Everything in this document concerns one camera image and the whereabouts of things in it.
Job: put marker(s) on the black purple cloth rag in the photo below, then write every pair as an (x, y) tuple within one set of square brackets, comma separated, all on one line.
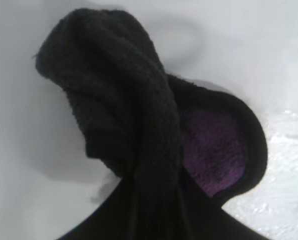
[(109, 87)]

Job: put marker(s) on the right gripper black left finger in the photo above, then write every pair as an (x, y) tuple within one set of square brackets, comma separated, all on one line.
[(109, 220)]

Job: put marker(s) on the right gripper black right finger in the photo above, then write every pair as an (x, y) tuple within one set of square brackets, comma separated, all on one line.
[(219, 225)]

